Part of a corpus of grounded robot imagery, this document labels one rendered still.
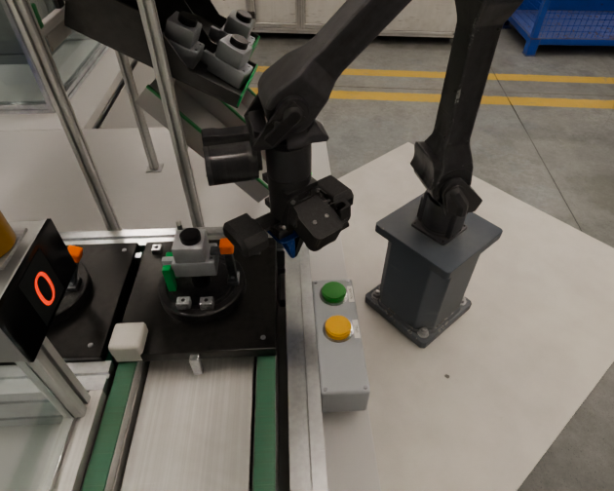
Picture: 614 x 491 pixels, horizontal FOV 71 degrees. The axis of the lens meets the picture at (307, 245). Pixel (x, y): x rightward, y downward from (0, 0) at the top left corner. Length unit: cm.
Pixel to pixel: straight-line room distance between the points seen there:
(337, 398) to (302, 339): 11
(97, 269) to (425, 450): 61
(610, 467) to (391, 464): 126
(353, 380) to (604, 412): 145
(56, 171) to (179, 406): 83
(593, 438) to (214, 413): 149
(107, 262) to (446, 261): 57
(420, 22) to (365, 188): 364
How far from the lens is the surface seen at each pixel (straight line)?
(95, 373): 71
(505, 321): 90
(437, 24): 470
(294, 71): 48
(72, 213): 117
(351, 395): 64
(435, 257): 67
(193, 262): 66
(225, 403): 68
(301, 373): 65
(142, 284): 78
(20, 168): 141
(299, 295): 73
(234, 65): 79
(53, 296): 50
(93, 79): 185
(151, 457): 68
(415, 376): 78
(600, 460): 189
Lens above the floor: 152
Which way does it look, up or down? 44 degrees down
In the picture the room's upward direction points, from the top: straight up
